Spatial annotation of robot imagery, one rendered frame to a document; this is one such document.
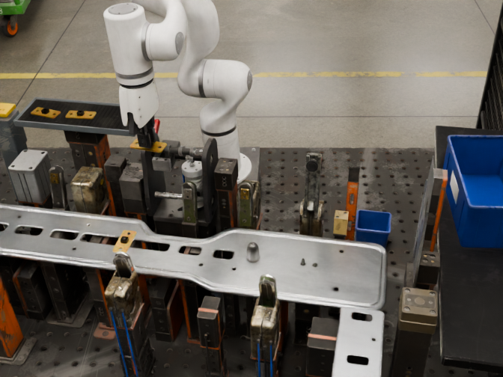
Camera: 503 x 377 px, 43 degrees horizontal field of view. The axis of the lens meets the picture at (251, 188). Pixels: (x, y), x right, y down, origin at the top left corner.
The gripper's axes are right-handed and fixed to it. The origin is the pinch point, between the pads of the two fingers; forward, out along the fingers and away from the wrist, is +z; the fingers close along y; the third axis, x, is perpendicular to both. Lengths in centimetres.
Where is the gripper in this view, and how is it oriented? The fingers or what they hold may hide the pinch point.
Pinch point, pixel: (146, 137)
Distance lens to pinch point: 154.6
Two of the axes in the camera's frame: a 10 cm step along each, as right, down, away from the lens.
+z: 0.5, 7.9, 6.2
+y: -3.4, 6.0, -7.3
